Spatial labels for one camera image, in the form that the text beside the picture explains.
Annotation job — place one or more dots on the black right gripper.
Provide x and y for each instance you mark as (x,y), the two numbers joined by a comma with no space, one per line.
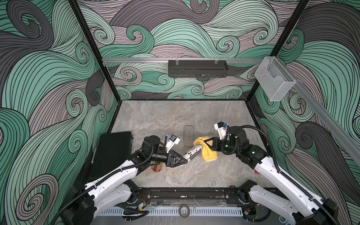
(215,144)

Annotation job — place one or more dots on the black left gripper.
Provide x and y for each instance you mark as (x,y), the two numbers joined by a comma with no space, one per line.
(169,159)

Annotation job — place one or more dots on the yellow pink microfiber cloth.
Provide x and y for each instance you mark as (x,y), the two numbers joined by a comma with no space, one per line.
(206,142)

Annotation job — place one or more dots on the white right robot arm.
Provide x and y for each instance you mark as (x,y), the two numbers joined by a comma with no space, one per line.
(299,205)

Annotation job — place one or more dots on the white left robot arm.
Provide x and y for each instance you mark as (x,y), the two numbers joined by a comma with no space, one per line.
(84,202)

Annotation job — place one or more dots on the black tape roll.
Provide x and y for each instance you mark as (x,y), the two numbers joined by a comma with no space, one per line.
(184,211)

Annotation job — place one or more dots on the black flat box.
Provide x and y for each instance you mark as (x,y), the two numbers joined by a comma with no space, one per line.
(112,150)

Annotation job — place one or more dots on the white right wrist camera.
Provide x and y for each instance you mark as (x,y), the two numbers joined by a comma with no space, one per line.
(221,128)

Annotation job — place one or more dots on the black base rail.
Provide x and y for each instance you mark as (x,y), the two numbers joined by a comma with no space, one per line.
(200,196)

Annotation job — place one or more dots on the white perforated cable duct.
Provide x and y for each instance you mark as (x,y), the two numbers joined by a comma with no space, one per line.
(174,211)

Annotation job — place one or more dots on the clear acrylic wall holder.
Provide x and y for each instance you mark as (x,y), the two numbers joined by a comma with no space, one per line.
(274,78)

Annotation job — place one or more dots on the black wall tray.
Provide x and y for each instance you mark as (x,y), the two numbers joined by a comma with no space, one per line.
(197,68)

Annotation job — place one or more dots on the aluminium rail back wall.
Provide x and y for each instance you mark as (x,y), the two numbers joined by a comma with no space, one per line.
(166,60)

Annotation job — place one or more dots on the aluminium rail wall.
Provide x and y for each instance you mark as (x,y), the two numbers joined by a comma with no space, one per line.
(166,60)
(343,137)

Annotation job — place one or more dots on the black corner frame post right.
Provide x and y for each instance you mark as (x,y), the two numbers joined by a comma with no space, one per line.
(289,26)

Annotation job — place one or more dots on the black corner frame post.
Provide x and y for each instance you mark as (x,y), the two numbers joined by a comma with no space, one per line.
(289,26)
(87,32)

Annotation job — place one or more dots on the aluminium rail right wall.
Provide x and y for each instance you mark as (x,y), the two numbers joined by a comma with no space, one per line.
(343,137)

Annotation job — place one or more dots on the black corner frame post left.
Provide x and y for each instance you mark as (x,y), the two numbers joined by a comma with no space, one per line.
(87,32)

